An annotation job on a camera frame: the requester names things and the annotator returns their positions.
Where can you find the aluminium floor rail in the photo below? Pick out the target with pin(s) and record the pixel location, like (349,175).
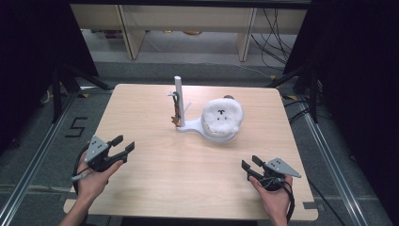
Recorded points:
(37,160)
(329,169)

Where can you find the white jewelry stand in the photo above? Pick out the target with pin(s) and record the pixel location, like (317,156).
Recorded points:
(179,89)

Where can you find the black curtain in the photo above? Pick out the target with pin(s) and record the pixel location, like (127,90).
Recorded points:
(354,62)
(31,47)

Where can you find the white bowl with silver rim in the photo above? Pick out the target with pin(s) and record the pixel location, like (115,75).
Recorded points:
(209,131)

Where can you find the light wooden desk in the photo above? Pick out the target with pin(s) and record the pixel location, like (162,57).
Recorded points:
(188,19)

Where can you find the dark round table grommet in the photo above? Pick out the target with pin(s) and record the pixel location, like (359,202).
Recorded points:
(229,96)

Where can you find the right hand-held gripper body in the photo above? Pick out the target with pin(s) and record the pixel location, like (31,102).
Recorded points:
(276,175)

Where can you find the white fluffy pouch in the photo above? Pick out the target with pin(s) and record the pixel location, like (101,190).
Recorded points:
(221,116)

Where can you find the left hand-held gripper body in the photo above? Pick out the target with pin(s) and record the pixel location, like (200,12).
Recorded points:
(96,150)

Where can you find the black metal stand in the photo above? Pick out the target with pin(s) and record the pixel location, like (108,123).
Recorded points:
(57,94)
(313,97)

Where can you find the person's right hand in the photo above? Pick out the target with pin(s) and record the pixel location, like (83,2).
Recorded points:
(276,201)

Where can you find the person's left hand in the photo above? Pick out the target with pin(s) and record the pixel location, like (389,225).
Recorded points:
(92,182)

